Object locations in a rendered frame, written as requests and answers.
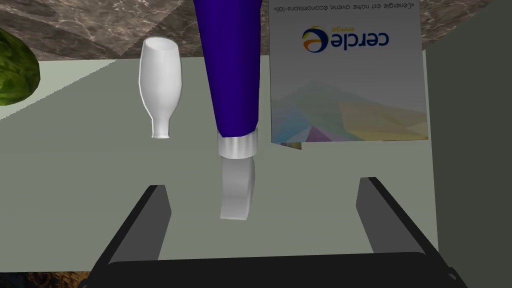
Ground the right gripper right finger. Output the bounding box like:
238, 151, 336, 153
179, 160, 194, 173
355, 176, 440, 255

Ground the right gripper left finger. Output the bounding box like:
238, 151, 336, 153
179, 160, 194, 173
95, 184, 173, 267

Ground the white book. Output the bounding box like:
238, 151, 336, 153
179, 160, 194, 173
268, 0, 430, 151

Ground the white vase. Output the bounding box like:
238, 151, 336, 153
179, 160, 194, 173
138, 36, 183, 140

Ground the blue and white bottle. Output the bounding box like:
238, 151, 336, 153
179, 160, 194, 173
193, 0, 264, 221

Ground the green lettuce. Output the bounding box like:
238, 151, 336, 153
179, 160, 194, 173
0, 27, 42, 107

